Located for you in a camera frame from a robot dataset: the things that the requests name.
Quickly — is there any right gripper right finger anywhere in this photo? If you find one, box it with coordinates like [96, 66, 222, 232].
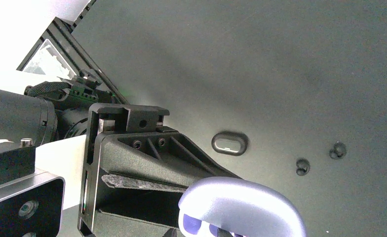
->
[217, 228, 233, 237]

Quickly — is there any black earbud charging case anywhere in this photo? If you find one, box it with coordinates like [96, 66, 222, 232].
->
[211, 131, 249, 157]

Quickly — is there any lavender earbud charging case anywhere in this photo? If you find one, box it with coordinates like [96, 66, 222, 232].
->
[178, 177, 307, 237]

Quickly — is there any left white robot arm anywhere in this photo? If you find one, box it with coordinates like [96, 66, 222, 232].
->
[0, 73, 234, 237]

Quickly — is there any black front aluminium rail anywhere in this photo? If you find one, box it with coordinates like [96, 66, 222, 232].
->
[17, 17, 128, 104]

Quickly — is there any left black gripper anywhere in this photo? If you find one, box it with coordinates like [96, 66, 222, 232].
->
[77, 104, 237, 237]

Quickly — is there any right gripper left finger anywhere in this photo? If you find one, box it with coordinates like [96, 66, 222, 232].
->
[163, 228, 177, 237]

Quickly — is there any black earbud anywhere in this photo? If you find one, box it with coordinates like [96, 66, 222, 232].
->
[296, 158, 310, 176]
[329, 141, 347, 159]

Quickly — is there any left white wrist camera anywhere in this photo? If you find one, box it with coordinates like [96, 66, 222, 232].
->
[0, 135, 86, 237]

